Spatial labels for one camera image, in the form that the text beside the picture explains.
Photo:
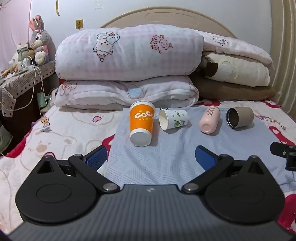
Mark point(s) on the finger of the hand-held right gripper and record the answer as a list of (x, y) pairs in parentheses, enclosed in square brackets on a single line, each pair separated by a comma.
[(281, 149)]

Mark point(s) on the pink bottle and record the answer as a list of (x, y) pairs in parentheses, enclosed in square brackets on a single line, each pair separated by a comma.
[(209, 119)]

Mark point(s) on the dark cloth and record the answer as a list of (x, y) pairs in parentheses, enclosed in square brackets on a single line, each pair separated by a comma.
[(4, 140)]

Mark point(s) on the white wall paper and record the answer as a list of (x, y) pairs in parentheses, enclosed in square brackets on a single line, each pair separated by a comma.
[(99, 4)]

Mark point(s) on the brown blanket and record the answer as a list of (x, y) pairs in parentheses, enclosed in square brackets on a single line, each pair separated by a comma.
[(231, 91)]

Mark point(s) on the cream blanket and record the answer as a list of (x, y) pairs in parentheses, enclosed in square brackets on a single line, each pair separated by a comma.
[(247, 69)]

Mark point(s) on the pink printed pillow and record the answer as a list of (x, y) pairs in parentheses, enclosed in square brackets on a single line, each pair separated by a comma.
[(233, 45)]

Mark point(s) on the orange paper cup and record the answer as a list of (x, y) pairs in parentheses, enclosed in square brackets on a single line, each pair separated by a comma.
[(141, 119)]

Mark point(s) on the blue-grey cloth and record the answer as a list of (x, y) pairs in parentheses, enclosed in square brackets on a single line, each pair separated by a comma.
[(166, 153)]

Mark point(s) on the grey plush rabbit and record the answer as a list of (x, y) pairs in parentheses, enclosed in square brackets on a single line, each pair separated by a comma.
[(39, 38)]

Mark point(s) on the white paper cup green print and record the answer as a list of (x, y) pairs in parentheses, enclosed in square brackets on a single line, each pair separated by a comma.
[(177, 119)]

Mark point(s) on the cluttered bedside table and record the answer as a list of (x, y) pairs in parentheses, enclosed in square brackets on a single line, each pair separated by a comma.
[(20, 81)]

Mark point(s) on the taupe cup dark inside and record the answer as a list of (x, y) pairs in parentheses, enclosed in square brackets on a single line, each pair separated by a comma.
[(245, 115)]

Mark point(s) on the green pouch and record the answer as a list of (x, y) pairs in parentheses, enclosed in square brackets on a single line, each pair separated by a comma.
[(42, 99)]

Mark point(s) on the yellow wall sticker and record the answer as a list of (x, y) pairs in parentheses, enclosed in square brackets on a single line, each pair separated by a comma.
[(79, 24)]

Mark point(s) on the yellow tape strip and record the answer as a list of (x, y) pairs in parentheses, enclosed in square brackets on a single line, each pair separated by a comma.
[(57, 8)]

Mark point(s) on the beige headboard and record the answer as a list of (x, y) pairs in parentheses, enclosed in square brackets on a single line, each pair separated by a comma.
[(171, 18)]

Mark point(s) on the large pink folded quilt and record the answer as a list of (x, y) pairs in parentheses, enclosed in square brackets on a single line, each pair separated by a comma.
[(129, 58)]

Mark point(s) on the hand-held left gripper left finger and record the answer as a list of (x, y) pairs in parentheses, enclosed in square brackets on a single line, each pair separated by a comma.
[(98, 157)]

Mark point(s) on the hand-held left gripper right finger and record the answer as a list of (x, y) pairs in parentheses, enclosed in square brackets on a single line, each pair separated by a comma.
[(204, 157)]

